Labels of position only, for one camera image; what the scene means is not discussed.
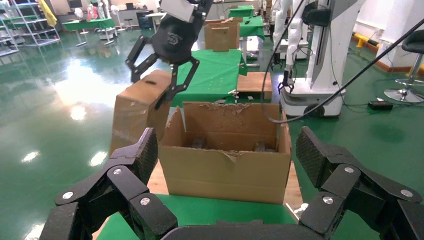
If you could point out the yellow hanging cloth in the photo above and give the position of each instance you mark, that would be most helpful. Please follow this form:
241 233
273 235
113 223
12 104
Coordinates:
49 15

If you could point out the white wheeled robot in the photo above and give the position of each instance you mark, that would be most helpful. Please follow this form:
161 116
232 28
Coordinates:
326 66

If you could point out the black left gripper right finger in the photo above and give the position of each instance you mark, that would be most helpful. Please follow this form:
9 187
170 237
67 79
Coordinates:
351 192

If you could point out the brown wooden board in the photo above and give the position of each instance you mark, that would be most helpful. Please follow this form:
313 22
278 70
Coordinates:
253 84

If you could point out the small brown cardboard box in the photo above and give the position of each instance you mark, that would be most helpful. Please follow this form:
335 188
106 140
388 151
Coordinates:
136 119

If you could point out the silver metal binder clip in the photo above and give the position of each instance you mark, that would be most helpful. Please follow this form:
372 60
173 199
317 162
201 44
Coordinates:
299 208
240 65
233 93

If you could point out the black chrome office stool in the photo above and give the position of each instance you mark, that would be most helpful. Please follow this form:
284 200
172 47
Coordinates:
410 66

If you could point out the yellow floor barrier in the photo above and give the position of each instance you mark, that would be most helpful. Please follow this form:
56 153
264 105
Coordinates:
361 40

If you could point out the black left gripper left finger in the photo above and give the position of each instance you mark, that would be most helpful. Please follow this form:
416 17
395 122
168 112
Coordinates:
119 185

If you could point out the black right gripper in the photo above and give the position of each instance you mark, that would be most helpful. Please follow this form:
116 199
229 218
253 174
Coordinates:
174 41

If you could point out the cardboard box with flap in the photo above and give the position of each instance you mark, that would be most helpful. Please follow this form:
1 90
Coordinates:
222 34

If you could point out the black power brick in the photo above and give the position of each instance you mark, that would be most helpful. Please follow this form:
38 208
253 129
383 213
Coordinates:
380 105

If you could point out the large open cardboard carton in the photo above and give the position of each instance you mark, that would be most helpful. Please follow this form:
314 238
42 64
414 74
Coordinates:
228 175

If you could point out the black monitor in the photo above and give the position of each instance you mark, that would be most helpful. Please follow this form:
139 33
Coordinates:
145 20

